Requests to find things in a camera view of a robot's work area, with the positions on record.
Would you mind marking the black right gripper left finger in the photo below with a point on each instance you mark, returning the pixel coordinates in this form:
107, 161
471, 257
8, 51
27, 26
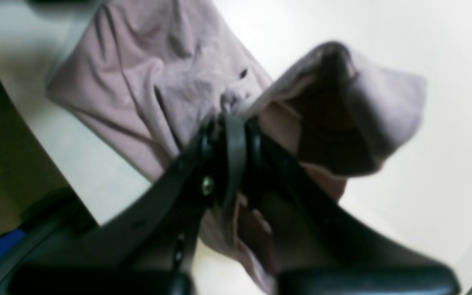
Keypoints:
144, 250

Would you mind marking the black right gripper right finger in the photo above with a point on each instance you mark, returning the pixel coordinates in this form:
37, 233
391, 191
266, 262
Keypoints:
322, 249

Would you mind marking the mauve pink t-shirt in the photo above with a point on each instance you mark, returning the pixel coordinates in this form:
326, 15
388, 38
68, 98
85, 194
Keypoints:
146, 73

